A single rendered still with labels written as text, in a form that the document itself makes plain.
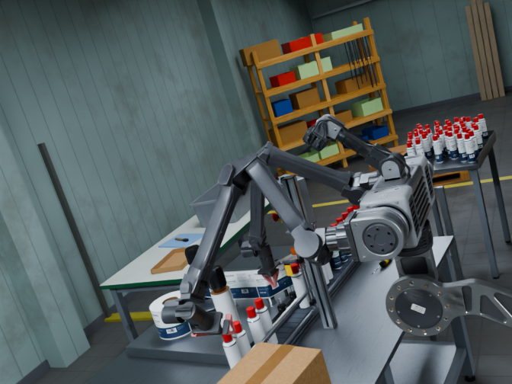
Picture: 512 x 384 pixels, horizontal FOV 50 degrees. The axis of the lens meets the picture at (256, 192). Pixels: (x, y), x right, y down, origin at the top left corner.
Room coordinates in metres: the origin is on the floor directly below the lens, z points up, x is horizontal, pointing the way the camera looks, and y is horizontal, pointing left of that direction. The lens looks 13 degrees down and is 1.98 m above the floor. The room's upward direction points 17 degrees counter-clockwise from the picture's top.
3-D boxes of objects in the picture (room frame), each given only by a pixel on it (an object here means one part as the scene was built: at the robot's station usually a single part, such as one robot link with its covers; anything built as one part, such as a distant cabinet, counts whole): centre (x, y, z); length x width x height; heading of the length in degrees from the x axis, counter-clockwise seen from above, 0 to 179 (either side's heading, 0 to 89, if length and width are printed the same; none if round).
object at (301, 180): (2.21, -0.13, 1.38); 0.17 x 0.10 x 0.19; 19
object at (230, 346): (1.83, 0.25, 0.98); 0.05 x 0.05 x 0.20
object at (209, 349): (2.53, 0.29, 0.86); 0.80 x 0.67 x 0.05; 144
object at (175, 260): (3.66, 0.66, 0.82); 0.34 x 0.24 x 0.04; 157
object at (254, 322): (1.97, 0.15, 0.98); 0.05 x 0.05 x 0.20
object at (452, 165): (4.03, -1.45, 0.46); 0.72 x 0.62 x 0.93; 144
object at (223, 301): (2.27, 0.28, 1.03); 0.09 x 0.09 x 0.30
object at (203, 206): (4.49, 0.25, 0.91); 0.60 x 0.40 x 0.22; 154
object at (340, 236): (1.43, -0.19, 1.45); 0.09 x 0.08 x 0.12; 151
